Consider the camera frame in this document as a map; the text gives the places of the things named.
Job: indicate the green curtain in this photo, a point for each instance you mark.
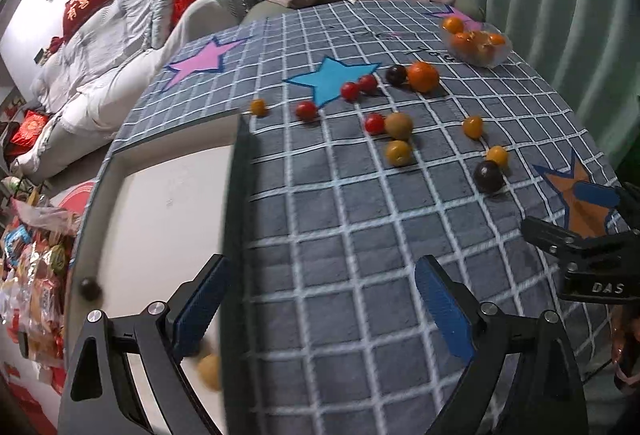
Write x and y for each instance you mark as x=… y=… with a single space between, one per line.
x=540 y=15

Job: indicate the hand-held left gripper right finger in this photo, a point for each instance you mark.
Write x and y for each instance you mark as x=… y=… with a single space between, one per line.
x=445 y=310

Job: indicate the yellow cherry tomato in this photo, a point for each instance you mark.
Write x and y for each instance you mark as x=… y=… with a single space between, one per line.
x=258 y=107
x=210 y=371
x=398 y=153

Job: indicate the red round mat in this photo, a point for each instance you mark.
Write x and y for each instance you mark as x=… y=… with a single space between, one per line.
x=75 y=197

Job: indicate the small red patterned cushion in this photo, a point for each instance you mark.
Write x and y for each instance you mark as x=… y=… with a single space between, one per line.
x=31 y=127

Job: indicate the orange cherry tomato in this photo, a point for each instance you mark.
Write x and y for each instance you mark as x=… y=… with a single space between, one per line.
x=472 y=126
x=497 y=156

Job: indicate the pile of snack packets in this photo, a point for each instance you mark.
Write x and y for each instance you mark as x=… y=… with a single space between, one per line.
x=35 y=285

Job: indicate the white sofa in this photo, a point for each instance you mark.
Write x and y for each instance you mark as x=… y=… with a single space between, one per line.
x=100 y=85

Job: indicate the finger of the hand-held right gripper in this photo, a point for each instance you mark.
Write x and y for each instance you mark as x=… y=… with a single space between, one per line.
x=597 y=196
x=550 y=235

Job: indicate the red cherry tomato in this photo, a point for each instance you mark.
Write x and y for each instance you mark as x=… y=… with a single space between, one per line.
x=350 y=91
x=374 y=123
x=368 y=83
x=306 y=110

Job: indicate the brown kiwi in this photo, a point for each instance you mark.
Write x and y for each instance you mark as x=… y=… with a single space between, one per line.
x=398 y=125

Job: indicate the person's right hand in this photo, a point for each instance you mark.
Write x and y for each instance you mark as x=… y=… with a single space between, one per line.
x=627 y=345

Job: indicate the dark purple grape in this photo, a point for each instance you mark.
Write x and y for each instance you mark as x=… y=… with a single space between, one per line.
x=488 y=177
x=90 y=288
x=396 y=75

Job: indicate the grey checked star tablecloth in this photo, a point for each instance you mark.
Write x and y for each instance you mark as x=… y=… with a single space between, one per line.
x=350 y=225

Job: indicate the large orange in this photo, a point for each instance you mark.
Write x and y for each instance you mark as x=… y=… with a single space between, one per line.
x=423 y=76

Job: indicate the white plastic box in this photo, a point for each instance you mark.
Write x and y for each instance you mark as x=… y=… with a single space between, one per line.
x=165 y=215

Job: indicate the grey striped throw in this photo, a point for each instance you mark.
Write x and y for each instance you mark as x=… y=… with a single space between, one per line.
x=130 y=15

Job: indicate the small mandarin orange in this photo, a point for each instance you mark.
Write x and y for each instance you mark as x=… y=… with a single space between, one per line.
x=453 y=24
x=496 y=39
x=464 y=43

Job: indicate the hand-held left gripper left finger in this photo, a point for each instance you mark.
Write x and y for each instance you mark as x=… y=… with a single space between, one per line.
x=200 y=310

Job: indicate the clear plastic bowl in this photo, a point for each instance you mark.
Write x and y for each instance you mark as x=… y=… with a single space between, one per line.
x=487 y=57

